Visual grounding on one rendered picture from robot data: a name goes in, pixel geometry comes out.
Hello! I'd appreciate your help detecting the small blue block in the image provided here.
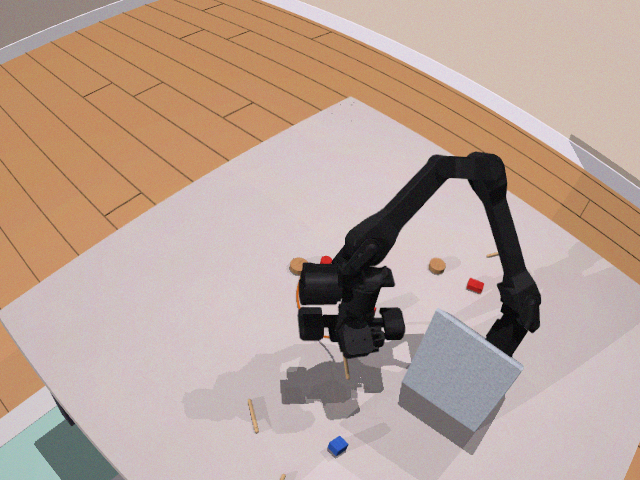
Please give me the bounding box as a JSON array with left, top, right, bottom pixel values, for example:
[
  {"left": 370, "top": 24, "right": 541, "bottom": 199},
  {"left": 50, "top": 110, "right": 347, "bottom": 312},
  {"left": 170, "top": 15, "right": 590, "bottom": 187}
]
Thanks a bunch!
[{"left": 328, "top": 436, "right": 348, "bottom": 456}]

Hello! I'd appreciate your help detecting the small red block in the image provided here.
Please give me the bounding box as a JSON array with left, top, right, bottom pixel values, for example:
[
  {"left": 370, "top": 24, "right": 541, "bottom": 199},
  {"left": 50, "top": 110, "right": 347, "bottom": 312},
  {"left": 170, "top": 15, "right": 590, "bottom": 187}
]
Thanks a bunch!
[{"left": 466, "top": 278, "right": 484, "bottom": 293}]

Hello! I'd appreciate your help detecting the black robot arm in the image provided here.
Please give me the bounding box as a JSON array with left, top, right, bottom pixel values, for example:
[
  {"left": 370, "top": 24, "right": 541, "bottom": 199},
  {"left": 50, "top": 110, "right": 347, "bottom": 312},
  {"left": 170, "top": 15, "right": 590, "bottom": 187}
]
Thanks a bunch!
[{"left": 299, "top": 152, "right": 541, "bottom": 359}]

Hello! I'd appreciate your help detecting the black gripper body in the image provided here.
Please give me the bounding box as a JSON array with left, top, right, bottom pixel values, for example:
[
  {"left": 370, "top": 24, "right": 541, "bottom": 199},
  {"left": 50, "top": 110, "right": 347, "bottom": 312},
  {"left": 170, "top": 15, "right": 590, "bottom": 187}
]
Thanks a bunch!
[{"left": 297, "top": 297, "right": 406, "bottom": 341}]

